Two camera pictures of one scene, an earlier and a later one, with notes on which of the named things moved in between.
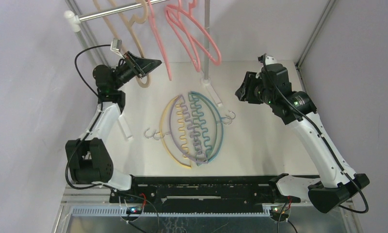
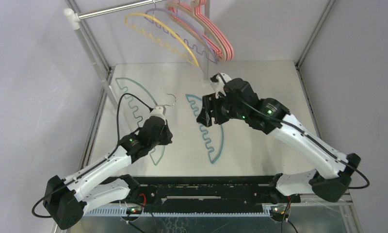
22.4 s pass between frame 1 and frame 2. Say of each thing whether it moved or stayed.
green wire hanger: moved
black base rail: stayed
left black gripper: moved
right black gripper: moved
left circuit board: stayed
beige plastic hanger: moved
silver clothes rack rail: stayed
